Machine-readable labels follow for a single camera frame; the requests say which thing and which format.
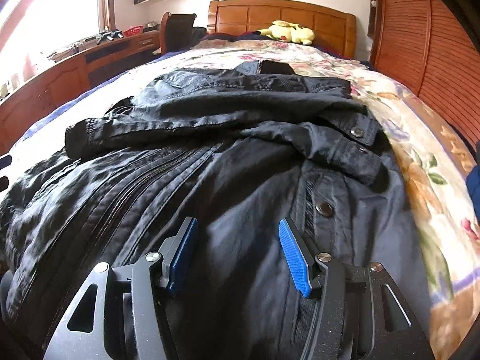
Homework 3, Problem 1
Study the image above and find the dark navy jacket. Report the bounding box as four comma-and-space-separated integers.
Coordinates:
1, 60, 431, 359

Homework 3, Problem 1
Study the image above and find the floral bed quilt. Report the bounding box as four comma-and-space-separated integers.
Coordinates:
6, 37, 479, 359

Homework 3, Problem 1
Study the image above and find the wooden desk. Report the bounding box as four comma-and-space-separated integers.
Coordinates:
0, 31, 160, 155

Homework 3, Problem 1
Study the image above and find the wooden bed headboard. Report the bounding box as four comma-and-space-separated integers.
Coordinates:
207, 0, 356, 58

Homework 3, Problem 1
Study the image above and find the wooden louvered wardrobe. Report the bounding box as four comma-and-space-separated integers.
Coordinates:
371, 0, 479, 145

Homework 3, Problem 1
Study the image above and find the black desk gadget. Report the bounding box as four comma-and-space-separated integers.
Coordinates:
96, 29, 125, 46

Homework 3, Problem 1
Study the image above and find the red basket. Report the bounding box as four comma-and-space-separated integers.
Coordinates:
122, 25, 143, 38

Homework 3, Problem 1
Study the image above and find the yellow plush toy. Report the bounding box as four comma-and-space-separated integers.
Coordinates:
255, 20, 315, 46

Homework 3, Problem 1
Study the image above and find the dark wooden chair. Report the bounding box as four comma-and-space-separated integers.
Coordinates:
160, 11, 197, 55

